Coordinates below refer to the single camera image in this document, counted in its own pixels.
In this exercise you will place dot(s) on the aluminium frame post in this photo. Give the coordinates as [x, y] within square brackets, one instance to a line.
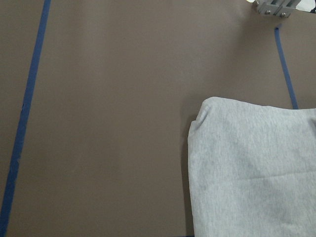
[279, 8]

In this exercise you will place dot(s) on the white cartoon print t-shirt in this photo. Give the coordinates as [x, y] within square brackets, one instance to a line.
[252, 170]

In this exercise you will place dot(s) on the blue floor tape strip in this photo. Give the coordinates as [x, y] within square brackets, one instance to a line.
[18, 145]
[285, 69]

